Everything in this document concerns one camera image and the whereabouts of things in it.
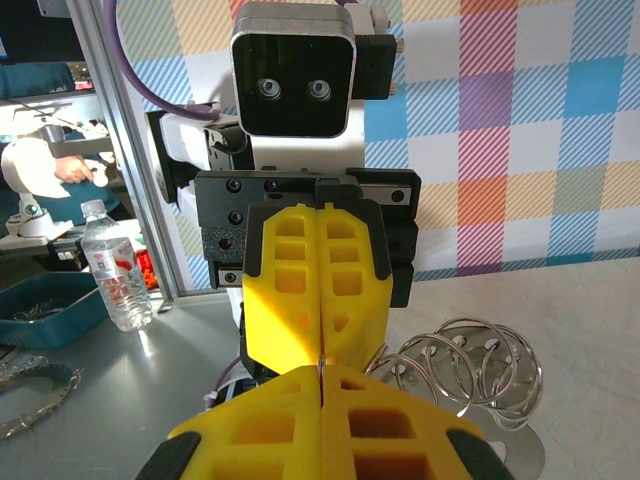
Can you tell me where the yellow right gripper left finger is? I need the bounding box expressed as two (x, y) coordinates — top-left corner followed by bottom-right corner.
(134, 365), (324, 480)

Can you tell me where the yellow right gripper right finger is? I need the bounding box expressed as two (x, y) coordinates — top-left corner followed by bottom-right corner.
(322, 363), (516, 480)

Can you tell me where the steel key holder with rings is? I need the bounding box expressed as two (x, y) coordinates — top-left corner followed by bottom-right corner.
(315, 317), (547, 480)

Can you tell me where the red orange object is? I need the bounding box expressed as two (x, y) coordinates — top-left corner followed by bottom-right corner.
(132, 248), (154, 290)

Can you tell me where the clear plastic water bottle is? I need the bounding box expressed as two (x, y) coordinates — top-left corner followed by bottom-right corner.
(79, 198), (154, 333)

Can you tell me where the person's hand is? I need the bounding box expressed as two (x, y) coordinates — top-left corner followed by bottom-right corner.
(53, 153), (97, 185)

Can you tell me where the blue plastic tray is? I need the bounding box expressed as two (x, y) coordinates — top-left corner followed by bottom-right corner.
(0, 272), (110, 351)

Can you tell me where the person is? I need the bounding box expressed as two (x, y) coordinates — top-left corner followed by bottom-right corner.
(0, 62), (121, 221)

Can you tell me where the black monitor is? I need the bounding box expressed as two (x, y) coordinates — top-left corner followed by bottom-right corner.
(0, 0), (86, 65)

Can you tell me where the aluminium frame post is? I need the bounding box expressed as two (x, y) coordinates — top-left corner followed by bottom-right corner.
(69, 0), (197, 314)

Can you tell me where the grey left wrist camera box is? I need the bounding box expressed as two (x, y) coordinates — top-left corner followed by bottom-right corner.
(228, 2), (359, 140)

